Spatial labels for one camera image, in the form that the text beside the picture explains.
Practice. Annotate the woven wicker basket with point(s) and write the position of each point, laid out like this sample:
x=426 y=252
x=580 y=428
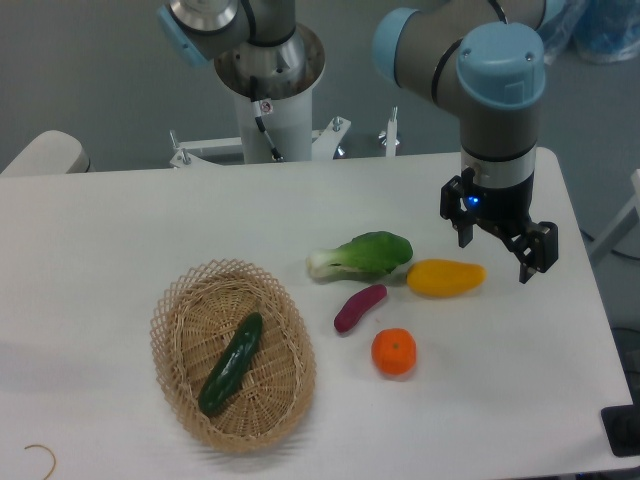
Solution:
x=194 y=322

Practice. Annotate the blue plastic bags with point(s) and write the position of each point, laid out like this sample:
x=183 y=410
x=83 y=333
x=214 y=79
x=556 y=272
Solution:
x=603 y=32

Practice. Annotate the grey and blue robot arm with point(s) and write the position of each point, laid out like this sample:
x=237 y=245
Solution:
x=481 y=61

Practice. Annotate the purple sweet potato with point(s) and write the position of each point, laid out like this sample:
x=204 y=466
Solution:
x=357 y=306

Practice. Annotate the green cucumber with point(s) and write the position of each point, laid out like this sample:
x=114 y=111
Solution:
x=226 y=376

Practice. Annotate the white chair backrest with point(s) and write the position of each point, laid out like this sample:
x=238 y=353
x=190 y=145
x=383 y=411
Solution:
x=51 y=153

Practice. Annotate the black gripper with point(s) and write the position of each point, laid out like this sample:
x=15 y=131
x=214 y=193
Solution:
x=497 y=193

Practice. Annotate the orange mandarin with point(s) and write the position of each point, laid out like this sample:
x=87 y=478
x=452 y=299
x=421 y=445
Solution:
x=394 y=351

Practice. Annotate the black device at table edge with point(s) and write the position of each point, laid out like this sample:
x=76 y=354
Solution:
x=621 y=425

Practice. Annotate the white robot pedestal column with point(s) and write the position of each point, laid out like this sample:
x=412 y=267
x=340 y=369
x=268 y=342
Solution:
x=275 y=82

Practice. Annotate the green bok choy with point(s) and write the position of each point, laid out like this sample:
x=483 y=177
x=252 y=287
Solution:
x=370 y=254

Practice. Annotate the white metal base frame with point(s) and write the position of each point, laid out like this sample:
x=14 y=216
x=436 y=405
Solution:
x=261 y=145

